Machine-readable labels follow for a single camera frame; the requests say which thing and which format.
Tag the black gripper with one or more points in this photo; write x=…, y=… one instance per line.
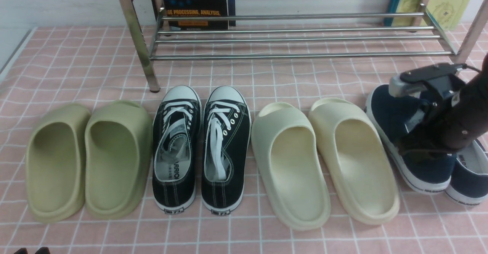
x=438, y=125

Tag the navy slip-on shoe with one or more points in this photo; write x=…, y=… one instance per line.
x=393, y=117
x=469, y=180

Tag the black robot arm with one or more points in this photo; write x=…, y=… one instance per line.
x=476, y=101

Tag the silver metal shoe rack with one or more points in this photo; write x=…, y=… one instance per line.
x=432, y=31

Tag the teal and yellow book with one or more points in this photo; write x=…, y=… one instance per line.
x=447, y=13

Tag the cream foam slide, right one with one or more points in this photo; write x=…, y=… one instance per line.
x=356, y=160

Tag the cream foam slide, one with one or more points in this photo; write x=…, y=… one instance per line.
x=284, y=147
x=356, y=160

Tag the cream foam slide, left one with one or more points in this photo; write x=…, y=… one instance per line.
x=284, y=147

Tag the black canvas sneaker, right one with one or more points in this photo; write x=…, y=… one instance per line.
x=227, y=126

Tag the black canvas sneaker, one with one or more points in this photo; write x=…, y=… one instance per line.
x=176, y=127
x=227, y=126

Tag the black canvas sneaker, left one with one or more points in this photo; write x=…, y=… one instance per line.
x=176, y=127

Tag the dark image processing book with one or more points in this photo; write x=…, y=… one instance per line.
x=197, y=8

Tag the green foam slide, inner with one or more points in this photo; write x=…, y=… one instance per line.
x=118, y=140

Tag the green foam slide, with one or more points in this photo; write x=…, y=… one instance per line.
x=55, y=164
x=118, y=140

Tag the pink checked tablecloth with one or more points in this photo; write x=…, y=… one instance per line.
x=96, y=65

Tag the green foam slide, outer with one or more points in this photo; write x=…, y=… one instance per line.
x=55, y=164

